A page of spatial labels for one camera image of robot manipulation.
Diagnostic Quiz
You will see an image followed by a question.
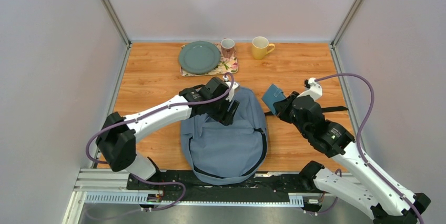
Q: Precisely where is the teal wallet notebook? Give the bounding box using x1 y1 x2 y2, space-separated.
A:
261 84 286 115

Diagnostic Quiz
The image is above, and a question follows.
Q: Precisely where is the blue fabric backpack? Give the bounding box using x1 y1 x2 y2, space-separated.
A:
180 87 273 186

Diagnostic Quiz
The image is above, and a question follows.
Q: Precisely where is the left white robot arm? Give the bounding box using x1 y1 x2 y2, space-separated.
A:
89 73 240 190

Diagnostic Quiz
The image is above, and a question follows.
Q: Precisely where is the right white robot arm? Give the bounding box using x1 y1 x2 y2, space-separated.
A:
262 78 431 223

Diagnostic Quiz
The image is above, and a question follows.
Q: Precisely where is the floral serving tray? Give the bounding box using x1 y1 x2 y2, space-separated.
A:
179 43 239 77

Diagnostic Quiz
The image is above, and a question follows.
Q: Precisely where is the green ceramic plate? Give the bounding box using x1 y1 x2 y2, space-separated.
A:
178 41 220 74

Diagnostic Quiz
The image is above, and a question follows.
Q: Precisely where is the pink patterned mug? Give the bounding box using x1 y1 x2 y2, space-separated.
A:
220 38 236 58

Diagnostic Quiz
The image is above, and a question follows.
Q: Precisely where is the yellow ceramic mug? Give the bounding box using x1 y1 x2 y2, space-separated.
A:
251 36 276 60

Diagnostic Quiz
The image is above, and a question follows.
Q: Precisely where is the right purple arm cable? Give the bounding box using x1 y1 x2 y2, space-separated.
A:
303 73 426 224

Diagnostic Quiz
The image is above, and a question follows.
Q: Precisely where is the aluminium frame rail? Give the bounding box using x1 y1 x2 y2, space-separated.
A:
63 168 400 224

